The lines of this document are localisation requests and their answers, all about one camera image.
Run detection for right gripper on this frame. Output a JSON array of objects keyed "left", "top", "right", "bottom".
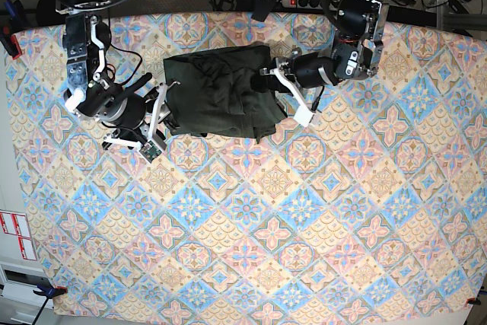
[{"left": 100, "top": 81, "right": 180, "bottom": 161}]

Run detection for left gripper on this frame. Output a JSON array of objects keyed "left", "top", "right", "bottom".
[{"left": 250, "top": 54, "right": 339, "bottom": 127}]

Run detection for dark green long-sleeve shirt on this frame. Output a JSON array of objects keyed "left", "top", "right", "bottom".
[{"left": 164, "top": 44, "right": 288, "bottom": 141}]

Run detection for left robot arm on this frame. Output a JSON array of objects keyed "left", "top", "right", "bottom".
[{"left": 251, "top": 0, "right": 392, "bottom": 127}]

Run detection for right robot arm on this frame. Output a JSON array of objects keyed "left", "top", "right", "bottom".
[{"left": 55, "top": 0, "right": 170, "bottom": 163}]

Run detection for white power strip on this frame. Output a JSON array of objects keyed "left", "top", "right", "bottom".
[{"left": 281, "top": 0, "right": 322, "bottom": 11}]

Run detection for black remote-like device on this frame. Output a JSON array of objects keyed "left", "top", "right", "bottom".
[{"left": 251, "top": 0, "right": 280, "bottom": 22}]

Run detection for patterned pastel tablecloth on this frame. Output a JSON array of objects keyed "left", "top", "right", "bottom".
[{"left": 5, "top": 24, "right": 486, "bottom": 324}]

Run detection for black round stool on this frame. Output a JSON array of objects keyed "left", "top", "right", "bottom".
[{"left": 36, "top": 0, "right": 65, "bottom": 27}]

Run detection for blue clamp upper left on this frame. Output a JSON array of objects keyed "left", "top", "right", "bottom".
[{"left": 1, "top": 0, "right": 21, "bottom": 59}]

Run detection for blue clamp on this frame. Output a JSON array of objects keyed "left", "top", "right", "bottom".
[
  {"left": 1, "top": 0, "right": 21, "bottom": 59},
  {"left": 32, "top": 285, "right": 68, "bottom": 325}
]

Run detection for red white labels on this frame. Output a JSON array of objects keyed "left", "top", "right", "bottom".
[{"left": 1, "top": 211, "right": 37, "bottom": 261}]

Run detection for blue clamp lower left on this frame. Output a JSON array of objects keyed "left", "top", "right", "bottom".
[{"left": 32, "top": 285, "right": 68, "bottom": 325}]

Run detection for grey cabinet lower left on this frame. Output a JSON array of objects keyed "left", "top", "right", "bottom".
[{"left": 1, "top": 260, "right": 49, "bottom": 324}]

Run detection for orange clamp lower right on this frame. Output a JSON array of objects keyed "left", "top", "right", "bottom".
[{"left": 466, "top": 298, "right": 482, "bottom": 306}]

